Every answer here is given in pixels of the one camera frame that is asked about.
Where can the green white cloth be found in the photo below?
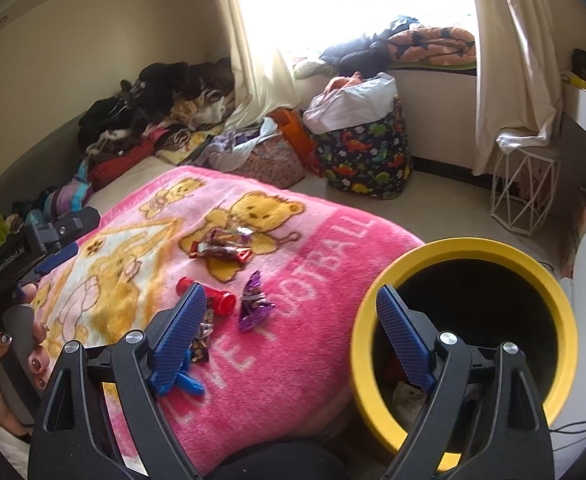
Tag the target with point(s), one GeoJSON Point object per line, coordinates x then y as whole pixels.
{"type": "Point", "coordinates": [313, 69]}

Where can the striped purple blue cloth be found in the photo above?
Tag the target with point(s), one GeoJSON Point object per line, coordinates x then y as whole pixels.
{"type": "Point", "coordinates": [68, 195]}

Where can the purple candy wrapper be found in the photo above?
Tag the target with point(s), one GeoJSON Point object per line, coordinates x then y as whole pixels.
{"type": "Point", "coordinates": [255, 305]}

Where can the dark frame window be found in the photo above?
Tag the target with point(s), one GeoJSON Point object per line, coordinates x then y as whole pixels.
{"type": "Point", "coordinates": [413, 5]}

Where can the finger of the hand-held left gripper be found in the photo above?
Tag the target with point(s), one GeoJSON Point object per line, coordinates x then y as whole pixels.
{"type": "Point", "coordinates": [53, 262]}
{"type": "Point", "coordinates": [68, 227]}

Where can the yellow box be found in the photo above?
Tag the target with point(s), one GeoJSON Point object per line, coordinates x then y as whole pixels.
{"type": "Point", "coordinates": [575, 81]}

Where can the pile of dark clothes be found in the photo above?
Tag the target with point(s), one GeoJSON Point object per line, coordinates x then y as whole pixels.
{"type": "Point", "coordinates": [163, 80]}

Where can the cream curtain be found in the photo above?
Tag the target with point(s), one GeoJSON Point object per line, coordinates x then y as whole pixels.
{"type": "Point", "coordinates": [513, 60]}
{"type": "Point", "coordinates": [243, 60]}

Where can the red candy wrapper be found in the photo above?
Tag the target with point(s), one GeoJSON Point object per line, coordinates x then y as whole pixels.
{"type": "Point", "coordinates": [223, 250]}

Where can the orange bag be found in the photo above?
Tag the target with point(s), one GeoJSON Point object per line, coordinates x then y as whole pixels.
{"type": "Point", "coordinates": [298, 135]}

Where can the orange cloth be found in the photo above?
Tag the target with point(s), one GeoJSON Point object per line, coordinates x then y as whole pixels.
{"type": "Point", "coordinates": [343, 82]}

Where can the red cloth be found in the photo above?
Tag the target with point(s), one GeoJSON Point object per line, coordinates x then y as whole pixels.
{"type": "Point", "coordinates": [118, 167]}

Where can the dinosaur print fabric basket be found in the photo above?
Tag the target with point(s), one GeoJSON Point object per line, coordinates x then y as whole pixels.
{"type": "Point", "coordinates": [363, 160]}

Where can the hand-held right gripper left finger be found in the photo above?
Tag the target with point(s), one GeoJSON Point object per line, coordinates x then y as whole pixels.
{"type": "Point", "coordinates": [180, 330]}

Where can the white plastic bag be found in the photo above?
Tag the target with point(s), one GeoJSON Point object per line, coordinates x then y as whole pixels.
{"type": "Point", "coordinates": [353, 105]}

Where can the yellow rim black bin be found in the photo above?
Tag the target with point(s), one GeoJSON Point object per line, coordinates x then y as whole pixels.
{"type": "Point", "coordinates": [473, 250]}

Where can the grey headboard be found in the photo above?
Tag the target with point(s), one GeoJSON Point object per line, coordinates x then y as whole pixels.
{"type": "Point", "coordinates": [33, 160]}

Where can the lavender cloth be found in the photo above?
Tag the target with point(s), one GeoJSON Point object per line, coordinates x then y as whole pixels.
{"type": "Point", "coordinates": [233, 152]}

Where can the blue plastic piece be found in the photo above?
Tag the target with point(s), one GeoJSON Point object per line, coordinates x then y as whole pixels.
{"type": "Point", "coordinates": [190, 386]}

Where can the red plastic tube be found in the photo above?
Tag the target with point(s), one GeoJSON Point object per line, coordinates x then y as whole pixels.
{"type": "Point", "coordinates": [223, 302]}

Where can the dark jacket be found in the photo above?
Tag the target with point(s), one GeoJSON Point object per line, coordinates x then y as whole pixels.
{"type": "Point", "coordinates": [358, 55]}

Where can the dark patterned wrapper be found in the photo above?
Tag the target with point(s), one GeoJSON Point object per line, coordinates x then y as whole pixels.
{"type": "Point", "coordinates": [202, 335]}

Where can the floral fabric bag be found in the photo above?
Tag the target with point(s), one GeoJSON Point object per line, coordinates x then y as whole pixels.
{"type": "Point", "coordinates": [273, 160]}

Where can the brown yellow printed blanket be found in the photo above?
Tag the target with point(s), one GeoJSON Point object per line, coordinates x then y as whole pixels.
{"type": "Point", "coordinates": [183, 142]}

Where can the pink bear printed blanket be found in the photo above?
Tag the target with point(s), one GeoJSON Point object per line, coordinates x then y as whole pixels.
{"type": "Point", "coordinates": [298, 360]}

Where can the orange black patterned quilt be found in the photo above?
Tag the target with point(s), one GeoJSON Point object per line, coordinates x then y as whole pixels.
{"type": "Point", "coordinates": [433, 45]}

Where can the beige bed mattress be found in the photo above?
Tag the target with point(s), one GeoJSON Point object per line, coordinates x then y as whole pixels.
{"type": "Point", "coordinates": [143, 175]}

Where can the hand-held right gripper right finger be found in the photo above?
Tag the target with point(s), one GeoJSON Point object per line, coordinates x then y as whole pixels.
{"type": "Point", "coordinates": [403, 340]}

